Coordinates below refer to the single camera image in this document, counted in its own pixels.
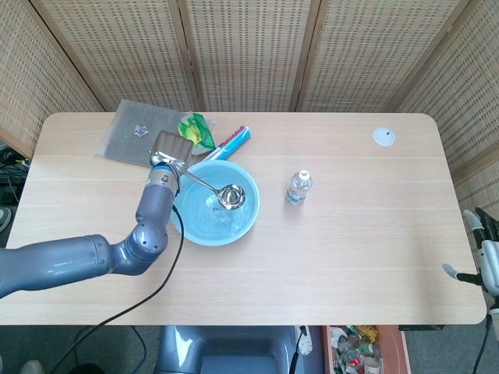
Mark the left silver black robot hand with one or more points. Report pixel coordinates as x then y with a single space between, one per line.
171 152

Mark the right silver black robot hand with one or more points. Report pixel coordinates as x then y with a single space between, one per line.
491 269

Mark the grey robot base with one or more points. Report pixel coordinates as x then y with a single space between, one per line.
234 350

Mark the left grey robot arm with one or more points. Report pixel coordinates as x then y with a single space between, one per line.
97 261

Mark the light blue bowl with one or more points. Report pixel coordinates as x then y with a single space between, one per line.
238 226

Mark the clear plastic water bottle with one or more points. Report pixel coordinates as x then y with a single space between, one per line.
298 189

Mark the green yellow snack packet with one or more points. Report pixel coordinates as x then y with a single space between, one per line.
200 130

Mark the grey cloth mat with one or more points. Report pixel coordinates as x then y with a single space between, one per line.
124 117

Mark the blue red tube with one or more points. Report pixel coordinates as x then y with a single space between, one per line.
232 144

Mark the black box under table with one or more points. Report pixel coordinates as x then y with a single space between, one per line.
421 327

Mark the woven bamboo folding screen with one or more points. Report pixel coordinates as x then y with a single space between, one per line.
249 58

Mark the orange bin with trash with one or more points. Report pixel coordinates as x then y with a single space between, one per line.
393 346

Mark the dark equipment beside table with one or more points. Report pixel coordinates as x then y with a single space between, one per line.
9 187

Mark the black shoe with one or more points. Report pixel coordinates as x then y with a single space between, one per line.
87 369

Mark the beige shoe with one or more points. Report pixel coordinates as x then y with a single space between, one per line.
32 367

